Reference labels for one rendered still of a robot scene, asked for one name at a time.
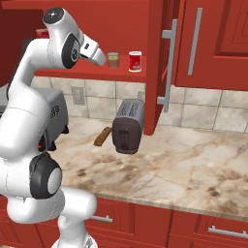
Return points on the red cabinet door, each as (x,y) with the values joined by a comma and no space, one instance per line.
(151,64)
(13,48)
(223,48)

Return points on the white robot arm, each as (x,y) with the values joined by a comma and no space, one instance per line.
(22,122)

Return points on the red can with white label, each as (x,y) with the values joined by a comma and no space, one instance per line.
(135,62)

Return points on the red drawer front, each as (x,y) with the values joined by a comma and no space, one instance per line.
(200,231)
(121,214)

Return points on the red base cabinet panel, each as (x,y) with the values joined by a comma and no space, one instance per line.
(151,226)

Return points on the grey and brown toaster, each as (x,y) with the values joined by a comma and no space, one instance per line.
(127,129)

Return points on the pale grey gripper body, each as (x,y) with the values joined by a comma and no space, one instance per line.
(99,57)

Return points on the grey wall outlet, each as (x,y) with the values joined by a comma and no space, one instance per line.
(78,95)

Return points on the olive green can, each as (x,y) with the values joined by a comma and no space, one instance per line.
(113,60)

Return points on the brown bread bar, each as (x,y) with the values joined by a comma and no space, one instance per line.
(102,136)

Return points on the red open wall cabinet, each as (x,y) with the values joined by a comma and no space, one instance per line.
(109,19)

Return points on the grey toaster oven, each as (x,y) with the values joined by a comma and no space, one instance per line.
(57,111)

